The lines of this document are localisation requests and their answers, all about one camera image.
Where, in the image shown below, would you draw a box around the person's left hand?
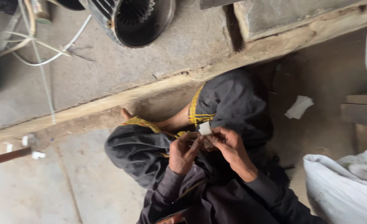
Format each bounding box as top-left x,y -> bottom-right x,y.
169,132 -> 204,177

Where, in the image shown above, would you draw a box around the person's right hand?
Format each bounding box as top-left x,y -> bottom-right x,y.
206,126 -> 259,183

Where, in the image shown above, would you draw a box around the small white paper piece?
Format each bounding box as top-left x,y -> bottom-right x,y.
198,121 -> 213,136

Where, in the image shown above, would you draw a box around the person's bare foot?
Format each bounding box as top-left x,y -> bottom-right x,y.
121,103 -> 193,132

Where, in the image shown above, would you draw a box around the person's black trouser legs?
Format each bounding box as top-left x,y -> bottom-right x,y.
104,68 -> 291,190

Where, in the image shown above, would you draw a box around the crumpled white paper scrap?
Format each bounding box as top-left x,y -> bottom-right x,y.
284,95 -> 314,120

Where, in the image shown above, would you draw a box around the black motor stator housing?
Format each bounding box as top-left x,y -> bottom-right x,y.
78,0 -> 177,49

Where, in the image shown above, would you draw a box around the white woven sack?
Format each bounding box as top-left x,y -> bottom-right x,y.
303,147 -> 367,224

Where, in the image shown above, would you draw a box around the grey stone slab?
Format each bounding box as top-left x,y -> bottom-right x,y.
233,0 -> 367,42

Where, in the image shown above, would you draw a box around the stack of wooden boards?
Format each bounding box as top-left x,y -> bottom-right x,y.
341,92 -> 367,154

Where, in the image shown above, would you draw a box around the thin pale wooden sticks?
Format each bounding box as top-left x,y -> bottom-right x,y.
0,0 -> 72,125

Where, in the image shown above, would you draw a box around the metal cylinder can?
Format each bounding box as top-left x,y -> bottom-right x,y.
31,0 -> 53,25

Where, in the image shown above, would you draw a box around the brown wooden tool handle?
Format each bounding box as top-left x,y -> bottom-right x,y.
155,213 -> 186,224

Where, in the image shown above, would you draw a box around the white electrical cable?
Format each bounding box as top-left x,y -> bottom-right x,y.
0,14 -> 93,67

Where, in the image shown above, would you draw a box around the hammer with brown handle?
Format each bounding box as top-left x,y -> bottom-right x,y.
0,134 -> 38,168

